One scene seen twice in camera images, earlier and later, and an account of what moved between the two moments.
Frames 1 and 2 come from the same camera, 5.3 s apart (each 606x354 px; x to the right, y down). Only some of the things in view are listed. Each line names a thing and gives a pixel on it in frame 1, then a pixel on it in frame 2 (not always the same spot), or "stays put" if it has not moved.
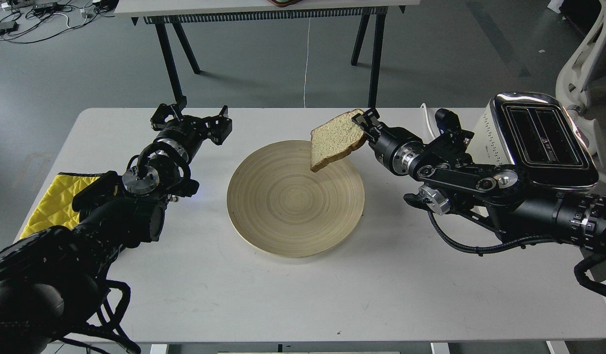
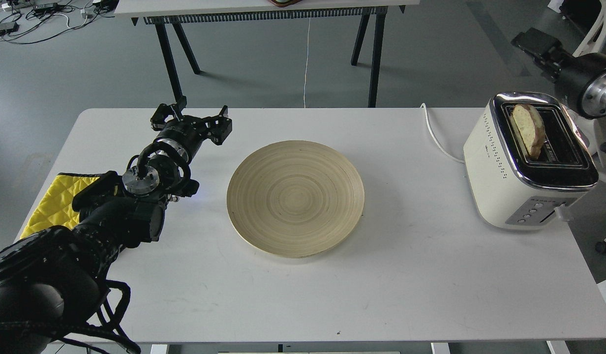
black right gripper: (394, 147) -> (571, 74)
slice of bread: (336, 139) -> (532, 128)
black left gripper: (192, 130) stays put
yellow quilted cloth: (56, 208) stays put
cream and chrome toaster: (536, 132) stays put
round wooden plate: (277, 204) stays put
